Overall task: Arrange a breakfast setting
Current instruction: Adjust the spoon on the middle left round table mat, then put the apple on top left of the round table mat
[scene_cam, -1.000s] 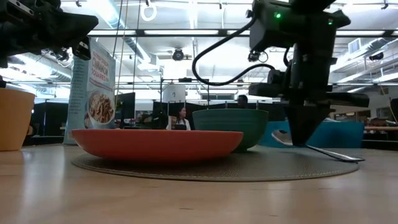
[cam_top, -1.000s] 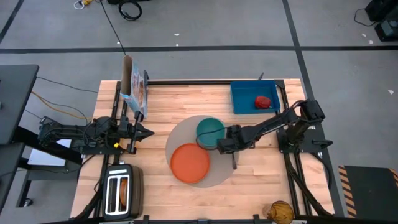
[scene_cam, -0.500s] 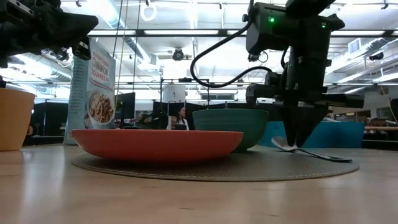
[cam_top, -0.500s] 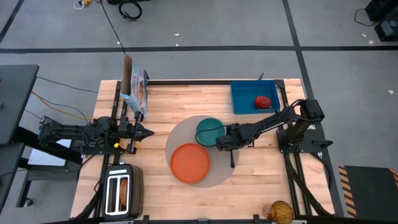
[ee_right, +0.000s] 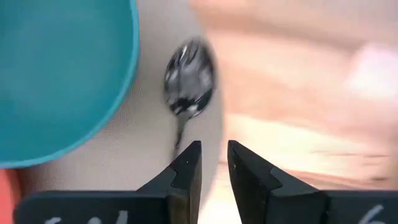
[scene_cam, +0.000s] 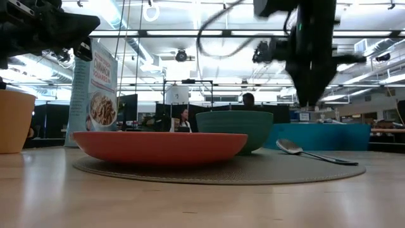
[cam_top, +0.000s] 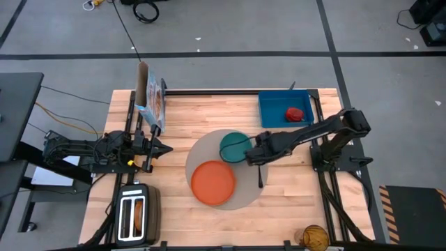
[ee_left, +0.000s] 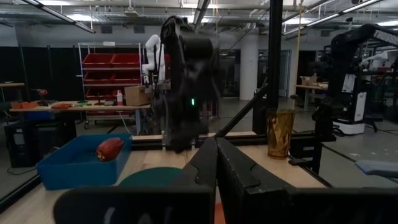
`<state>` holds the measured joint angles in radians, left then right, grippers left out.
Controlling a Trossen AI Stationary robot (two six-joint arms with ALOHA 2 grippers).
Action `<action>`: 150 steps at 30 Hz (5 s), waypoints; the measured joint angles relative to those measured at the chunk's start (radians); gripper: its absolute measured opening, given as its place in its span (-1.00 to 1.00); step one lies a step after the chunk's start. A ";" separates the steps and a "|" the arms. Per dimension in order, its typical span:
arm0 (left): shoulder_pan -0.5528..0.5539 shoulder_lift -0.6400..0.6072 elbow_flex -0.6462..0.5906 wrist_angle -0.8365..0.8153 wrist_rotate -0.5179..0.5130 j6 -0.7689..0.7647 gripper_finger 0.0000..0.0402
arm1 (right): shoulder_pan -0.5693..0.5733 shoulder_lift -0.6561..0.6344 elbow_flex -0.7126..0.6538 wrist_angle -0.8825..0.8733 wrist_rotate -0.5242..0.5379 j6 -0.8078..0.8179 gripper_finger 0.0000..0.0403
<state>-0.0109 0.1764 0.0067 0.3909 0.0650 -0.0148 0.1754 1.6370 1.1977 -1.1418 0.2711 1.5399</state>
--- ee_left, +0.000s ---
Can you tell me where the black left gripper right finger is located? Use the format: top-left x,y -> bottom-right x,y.
216,138 -> 398,224

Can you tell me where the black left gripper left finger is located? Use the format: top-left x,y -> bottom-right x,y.
52,138 -> 218,224

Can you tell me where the teal bowl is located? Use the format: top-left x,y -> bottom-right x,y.
119,167 -> 184,187

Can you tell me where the red yellow apple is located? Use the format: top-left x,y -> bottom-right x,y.
95,137 -> 125,162

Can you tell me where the blue plastic bin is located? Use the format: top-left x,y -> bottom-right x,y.
36,133 -> 133,191

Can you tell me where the cardboard box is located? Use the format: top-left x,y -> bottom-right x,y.
124,85 -> 152,106

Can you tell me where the wooden workbench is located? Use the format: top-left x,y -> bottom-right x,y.
9,100 -> 152,134

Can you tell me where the blue padded seat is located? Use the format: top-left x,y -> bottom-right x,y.
354,160 -> 398,179

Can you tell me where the shelf rack with red bins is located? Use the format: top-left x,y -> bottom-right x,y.
77,42 -> 144,122

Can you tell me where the black equipment case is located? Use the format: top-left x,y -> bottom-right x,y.
4,121 -> 41,169

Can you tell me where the black mobile robot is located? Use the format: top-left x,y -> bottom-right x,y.
312,23 -> 398,136

